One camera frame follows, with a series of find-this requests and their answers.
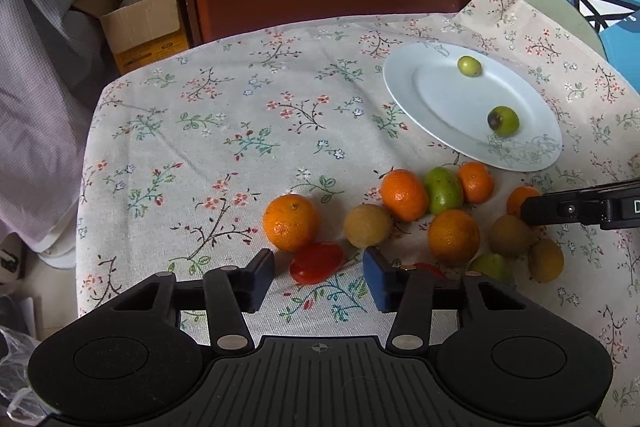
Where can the cardboard box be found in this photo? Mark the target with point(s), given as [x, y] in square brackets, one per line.
[145, 32]

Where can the small green jujube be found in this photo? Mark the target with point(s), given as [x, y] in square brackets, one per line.
[469, 66]

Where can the brown longan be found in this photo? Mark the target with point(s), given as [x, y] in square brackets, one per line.
[546, 260]

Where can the clear plastic bag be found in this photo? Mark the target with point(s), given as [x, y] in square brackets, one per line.
[15, 372]

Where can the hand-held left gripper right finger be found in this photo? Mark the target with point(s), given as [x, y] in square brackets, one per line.
[377, 282]

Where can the lilac checked cloth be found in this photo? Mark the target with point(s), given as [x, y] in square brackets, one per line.
[40, 107]

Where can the floral tablecloth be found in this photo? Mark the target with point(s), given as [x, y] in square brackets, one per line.
[225, 132]

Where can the red cherry tomato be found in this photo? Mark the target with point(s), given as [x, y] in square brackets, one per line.
[430, 268]
[316, 262]

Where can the orange mandarin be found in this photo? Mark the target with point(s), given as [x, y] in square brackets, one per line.
[475, 182]
[453, 237]
[291, 223]
[404, 195]
[516, 200]

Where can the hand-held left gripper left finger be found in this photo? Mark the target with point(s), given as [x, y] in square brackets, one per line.
[261, 274]

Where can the white shoe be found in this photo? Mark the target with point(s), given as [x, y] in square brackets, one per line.
[10, 257]

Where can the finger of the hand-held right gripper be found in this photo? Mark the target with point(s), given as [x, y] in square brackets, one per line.
[560, 209]

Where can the white plate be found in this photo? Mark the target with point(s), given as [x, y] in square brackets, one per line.
[450, 97]

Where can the dark-spotted green jujube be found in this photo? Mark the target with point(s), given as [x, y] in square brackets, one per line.
[504, 121]

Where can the brown kiwi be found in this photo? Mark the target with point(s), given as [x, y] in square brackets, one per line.
[367, 225]
[510, 235]

